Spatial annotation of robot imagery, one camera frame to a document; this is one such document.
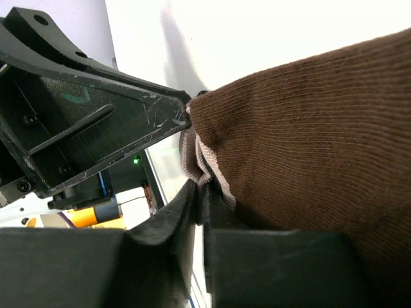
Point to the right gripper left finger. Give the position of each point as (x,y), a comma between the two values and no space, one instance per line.
(157,262)

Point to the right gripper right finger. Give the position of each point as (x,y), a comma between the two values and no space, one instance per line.
(221,233)

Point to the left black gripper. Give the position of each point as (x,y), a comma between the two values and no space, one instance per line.
(66,117)

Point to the brown striped sock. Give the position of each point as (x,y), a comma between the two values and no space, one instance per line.
(320,144)

